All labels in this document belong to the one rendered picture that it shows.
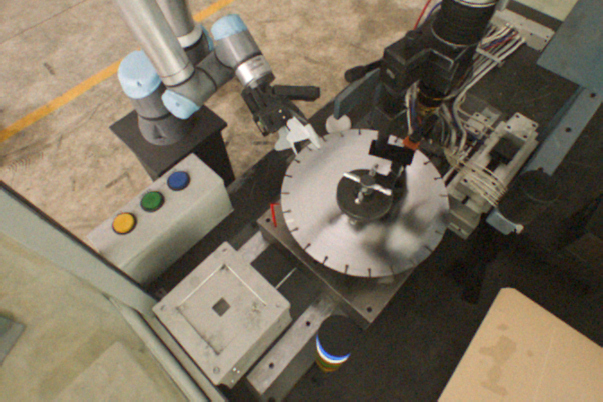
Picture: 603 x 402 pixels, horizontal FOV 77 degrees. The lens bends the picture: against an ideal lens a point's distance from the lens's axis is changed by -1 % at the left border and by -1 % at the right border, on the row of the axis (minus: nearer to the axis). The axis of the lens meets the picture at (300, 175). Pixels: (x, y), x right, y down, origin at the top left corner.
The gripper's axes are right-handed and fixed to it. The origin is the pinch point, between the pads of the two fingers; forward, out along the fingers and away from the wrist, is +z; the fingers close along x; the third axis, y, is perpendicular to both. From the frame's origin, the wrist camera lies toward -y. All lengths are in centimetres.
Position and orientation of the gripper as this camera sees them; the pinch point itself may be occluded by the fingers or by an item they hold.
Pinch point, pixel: (311, 152)
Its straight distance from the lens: 88.8
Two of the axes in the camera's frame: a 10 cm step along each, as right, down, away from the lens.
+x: 2.9, -0.7, -9.5
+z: 5.1, 8.6, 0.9
